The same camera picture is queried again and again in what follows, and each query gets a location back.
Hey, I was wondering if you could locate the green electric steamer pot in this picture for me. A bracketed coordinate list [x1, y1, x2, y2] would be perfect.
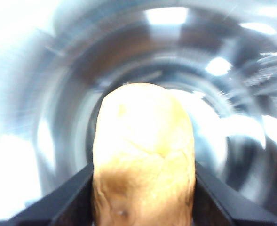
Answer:
[0, 0, 277, 220]

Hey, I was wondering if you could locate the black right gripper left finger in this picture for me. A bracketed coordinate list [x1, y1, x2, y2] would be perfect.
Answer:
[0, 165, 94, 226]

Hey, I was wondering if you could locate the brown potato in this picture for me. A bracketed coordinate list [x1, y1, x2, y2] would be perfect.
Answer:
[92, 82, 196, 226]

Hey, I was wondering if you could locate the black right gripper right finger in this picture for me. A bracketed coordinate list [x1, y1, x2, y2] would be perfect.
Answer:
[193, 162, 277, 226]

